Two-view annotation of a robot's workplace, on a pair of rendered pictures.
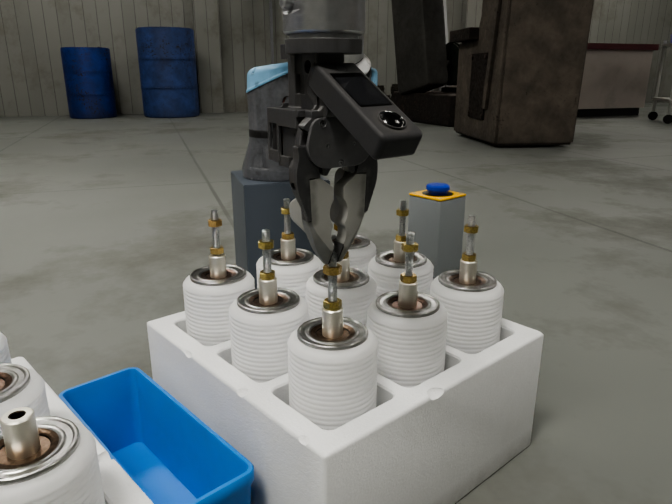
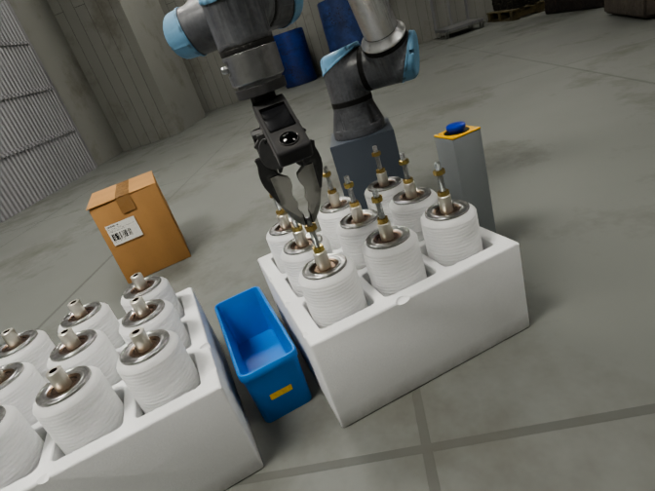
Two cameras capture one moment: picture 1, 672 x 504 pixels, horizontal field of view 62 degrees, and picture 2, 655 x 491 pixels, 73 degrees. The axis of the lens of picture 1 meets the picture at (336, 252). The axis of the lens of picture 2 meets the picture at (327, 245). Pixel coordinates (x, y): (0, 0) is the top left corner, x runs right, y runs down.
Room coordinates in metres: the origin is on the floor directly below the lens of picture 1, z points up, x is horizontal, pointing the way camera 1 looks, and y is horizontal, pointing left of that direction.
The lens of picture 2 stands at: (-0.02, -0.31, 0.58)
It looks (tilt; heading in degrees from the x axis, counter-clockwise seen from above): 24 degrees down; 28
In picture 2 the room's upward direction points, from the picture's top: 19 degrees counter-clockwise
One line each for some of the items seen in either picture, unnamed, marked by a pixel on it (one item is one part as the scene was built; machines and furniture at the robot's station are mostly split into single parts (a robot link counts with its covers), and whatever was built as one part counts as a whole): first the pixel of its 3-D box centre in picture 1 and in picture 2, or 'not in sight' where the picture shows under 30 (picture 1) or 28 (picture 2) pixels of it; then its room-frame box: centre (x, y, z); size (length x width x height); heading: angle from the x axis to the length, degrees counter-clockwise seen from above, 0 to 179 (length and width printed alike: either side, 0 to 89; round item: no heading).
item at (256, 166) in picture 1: (277, 152); (355, 114); (1.22, 0.13, 0.35); 0.15 x 0.15 x 0.10
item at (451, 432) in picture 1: (340, 384); (379, 288); (0.71, -0.01, 0.09); 0.39 x 0.39 x 0.18; 41
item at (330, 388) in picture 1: (332, 407); (340, 312); (0.54, 0.00, 0.16); 0.10 x 0.10 x 0.18
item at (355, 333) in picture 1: (332, 333); (324, 266); (0.54, 0.00, 0.25); 0.08 x 0.08 x 0.01
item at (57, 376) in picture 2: not in sight; (58, 379); (0.27, 0.31, 0.26); 0.02 x 0.02 x 0.03
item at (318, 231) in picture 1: (306, 216); (287, 197); (0.55, 0.03, 0.38); 0.06 x 0.03 x 0.09; 34
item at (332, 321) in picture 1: (332, 322); (322, 259); (0.54, 0.00, 0.26); 0.02 x 0.02 x 0.03
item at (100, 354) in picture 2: not in sight; (101, 385); (0.35, 0.40, 0.16); 0.10 x 0.10 x 0.18
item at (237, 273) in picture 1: (218, 275); (286, 226); (0.72, 0.16, 0.25); 0.08 x 0.08 x 0.01
